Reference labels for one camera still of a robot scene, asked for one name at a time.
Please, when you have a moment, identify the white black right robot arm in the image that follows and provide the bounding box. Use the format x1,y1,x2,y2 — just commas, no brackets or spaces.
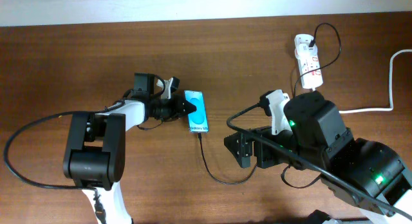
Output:
224,89,411,223

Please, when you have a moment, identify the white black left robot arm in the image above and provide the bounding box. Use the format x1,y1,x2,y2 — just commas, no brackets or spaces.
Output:
63,73,196,223

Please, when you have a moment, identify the white power strip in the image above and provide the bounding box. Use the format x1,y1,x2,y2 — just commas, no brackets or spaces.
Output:
294,33,323,89

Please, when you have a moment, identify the blue screen Galaxy smartphone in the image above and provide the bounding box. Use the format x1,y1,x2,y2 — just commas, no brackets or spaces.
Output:
184,90,209,133

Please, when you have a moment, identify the white power strip cord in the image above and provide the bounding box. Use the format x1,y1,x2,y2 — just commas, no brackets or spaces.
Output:
311,49,412,115

